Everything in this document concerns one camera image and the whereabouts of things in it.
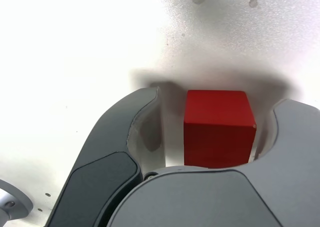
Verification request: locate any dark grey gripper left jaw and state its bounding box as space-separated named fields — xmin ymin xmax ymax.
xmin=44 ymin=85 xmax=167 ymax=227

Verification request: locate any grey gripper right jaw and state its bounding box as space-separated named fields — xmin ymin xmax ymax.
xmin=106 ymin=98 xmax=320 ymax=227

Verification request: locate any red cube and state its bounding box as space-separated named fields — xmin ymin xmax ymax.
xmin=183 ymin=89 xmax=257 ymax=169

